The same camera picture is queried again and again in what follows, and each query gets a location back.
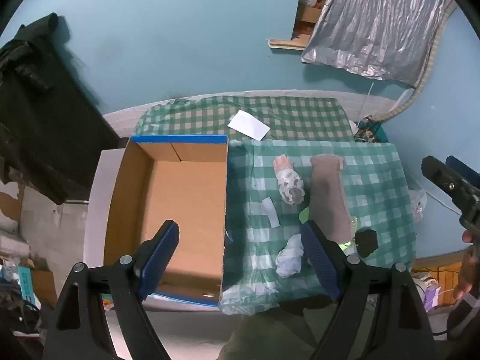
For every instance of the white paper card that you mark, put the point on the white paper card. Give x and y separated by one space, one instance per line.
249 125

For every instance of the clear plastic bag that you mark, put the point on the clear plastic bag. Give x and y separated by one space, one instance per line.
418 204

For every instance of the wooden plank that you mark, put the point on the wooden plank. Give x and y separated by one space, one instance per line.
285 44

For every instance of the white cloth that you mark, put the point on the white cloth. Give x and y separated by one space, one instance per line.
289 257

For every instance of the person's olive green pants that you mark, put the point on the person's olive green pants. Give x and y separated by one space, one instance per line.
270 333

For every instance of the taupe grey sock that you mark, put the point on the taupe grey sock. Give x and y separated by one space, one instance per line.
330 202

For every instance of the white purple box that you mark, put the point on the white purple box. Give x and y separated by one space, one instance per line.
429 294

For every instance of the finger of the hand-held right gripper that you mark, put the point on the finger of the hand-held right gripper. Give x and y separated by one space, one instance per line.
463 170
450 185

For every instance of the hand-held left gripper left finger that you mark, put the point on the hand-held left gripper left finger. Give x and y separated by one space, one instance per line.
161 255

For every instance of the teal printed box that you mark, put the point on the teal printed box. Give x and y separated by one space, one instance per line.
26 285

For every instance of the teal checkered plastic tablecloth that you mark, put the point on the teal checkered plastic tablecloth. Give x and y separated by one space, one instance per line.
375 180

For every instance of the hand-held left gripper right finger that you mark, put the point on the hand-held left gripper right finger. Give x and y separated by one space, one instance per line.
318 255

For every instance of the white paper strip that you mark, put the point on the white paper strip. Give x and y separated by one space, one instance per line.
270 213

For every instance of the orange wooden furniture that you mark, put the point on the orange wooden furniture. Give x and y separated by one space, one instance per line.
448 281

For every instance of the white grey spotted sock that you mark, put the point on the white grey spotted sock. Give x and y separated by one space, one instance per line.
288 182

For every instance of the silver foil sheet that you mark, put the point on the silver foil sheet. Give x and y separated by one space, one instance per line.
375 18

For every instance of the dark green checkered cloth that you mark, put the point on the dark green checkered cloth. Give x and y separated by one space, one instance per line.
300 116

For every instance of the teal crate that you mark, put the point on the teal crate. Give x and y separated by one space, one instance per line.
371 135

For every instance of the blue-edged cardboard box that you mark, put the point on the blue-edged cardboard box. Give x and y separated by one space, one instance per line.
187 202

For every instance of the green glitter sponge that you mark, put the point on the green glitter sponge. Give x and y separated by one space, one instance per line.
353 224

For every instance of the small black cloth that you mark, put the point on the small black cloth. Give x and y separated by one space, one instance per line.
366 242

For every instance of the light green felt cloth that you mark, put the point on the light green felt cloth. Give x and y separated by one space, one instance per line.
304 215

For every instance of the person's right hand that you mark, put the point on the person's right hand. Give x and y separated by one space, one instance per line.
470 273

